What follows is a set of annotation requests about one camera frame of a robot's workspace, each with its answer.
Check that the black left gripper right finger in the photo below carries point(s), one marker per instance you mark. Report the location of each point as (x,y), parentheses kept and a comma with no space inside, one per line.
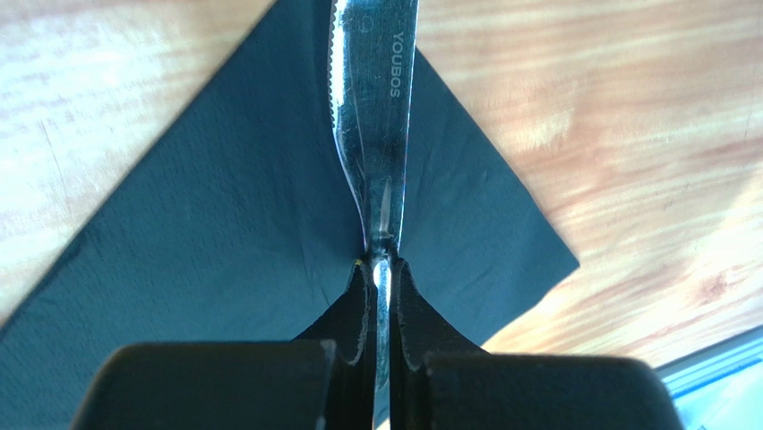
(442,380)

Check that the silver table knife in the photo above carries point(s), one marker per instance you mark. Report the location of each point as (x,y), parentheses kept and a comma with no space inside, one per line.
(371,57)

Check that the black paper napkin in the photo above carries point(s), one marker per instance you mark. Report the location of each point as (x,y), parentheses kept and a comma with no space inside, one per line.
(239,225)

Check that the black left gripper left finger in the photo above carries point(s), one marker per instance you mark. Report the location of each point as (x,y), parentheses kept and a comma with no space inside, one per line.
(322,379)

